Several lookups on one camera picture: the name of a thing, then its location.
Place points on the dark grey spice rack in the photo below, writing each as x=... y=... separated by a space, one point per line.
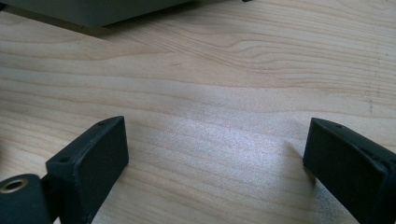
x=93 y=12

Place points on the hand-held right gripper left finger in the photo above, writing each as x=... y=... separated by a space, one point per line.
x=88 y=169

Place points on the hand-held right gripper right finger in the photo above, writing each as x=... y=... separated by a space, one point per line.
x=351 y=169

